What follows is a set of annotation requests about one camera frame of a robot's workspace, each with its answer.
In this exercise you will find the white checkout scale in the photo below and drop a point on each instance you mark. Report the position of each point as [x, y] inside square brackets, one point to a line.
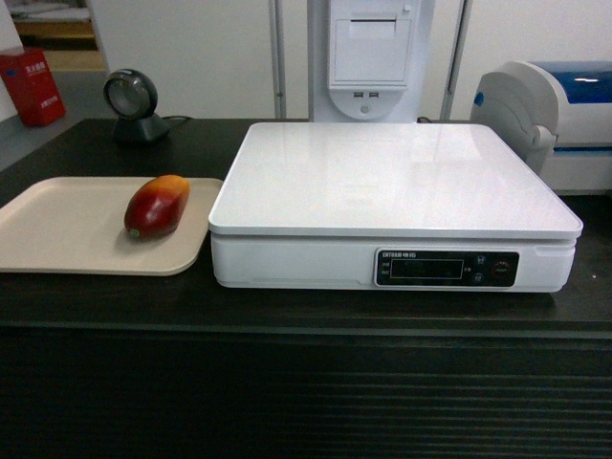
[378, 206]

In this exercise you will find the black slatted checkout counter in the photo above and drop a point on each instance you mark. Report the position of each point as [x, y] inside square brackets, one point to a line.
[180, 367]

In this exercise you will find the white receipt printer kiosk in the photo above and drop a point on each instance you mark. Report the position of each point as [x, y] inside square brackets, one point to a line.
[367, 59]

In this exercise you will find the black round barcode scanner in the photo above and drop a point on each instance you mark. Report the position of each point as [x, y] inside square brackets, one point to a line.
[133, 97]

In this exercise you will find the red fire extinguisher box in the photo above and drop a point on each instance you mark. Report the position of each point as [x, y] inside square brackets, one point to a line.
[31, 86]

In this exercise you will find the dark red mango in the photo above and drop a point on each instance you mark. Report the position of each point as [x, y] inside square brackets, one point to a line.
[157, 207]

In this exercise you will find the beige plastic tray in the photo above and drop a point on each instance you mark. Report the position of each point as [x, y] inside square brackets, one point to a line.
[75, 225]

